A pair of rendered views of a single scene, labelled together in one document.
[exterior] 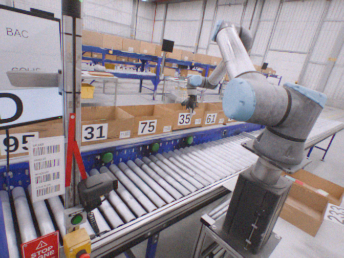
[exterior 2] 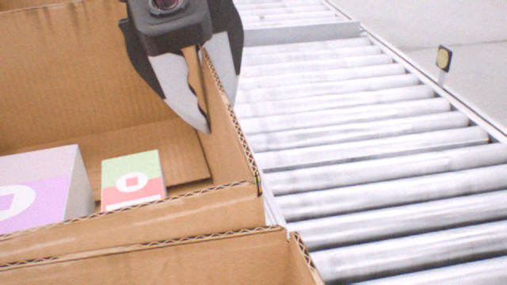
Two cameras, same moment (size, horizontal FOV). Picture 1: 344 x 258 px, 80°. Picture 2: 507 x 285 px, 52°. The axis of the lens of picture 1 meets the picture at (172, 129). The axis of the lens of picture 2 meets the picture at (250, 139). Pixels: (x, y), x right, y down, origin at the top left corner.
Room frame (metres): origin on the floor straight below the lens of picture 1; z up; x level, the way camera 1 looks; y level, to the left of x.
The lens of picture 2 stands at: (1.56, 0.18, 1.22)
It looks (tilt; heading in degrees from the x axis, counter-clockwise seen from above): 30 degrees down; 301
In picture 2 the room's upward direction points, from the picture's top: straight up
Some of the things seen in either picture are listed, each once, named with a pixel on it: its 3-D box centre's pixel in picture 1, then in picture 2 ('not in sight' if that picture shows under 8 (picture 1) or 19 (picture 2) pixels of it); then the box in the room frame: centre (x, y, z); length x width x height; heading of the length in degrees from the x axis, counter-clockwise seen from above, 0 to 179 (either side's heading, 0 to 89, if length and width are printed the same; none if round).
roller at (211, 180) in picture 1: (189, 166); not in sight; (1.39, -0.18, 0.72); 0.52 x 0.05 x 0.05; 44
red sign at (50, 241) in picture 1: (52, 246); not in sight; (0.48, 0.32, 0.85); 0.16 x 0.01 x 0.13; 134
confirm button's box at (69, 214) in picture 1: (75, 216); not in sight; (0.53, 0.27, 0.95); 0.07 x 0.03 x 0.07; 134
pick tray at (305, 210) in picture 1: (286, 198); not in sight; (1.07, -0.76, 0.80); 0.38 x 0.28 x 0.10; 50
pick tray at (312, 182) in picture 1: (307, 186); not in sight; (1.27, -1.01, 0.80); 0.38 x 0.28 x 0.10; 47
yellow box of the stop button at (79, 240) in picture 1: (88, 241); not in sight; (0.53, 0.22, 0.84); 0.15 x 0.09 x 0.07; 134
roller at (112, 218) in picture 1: (98, 197); not in sight; (0.89, 0.33, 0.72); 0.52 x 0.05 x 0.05; 44
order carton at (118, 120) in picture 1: (99, 124); not in sight; (1.35, 0.52, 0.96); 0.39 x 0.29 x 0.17; 134
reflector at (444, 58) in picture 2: not in sight; (441, 71); (1.75, -0.93, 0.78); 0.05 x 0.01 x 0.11; 134
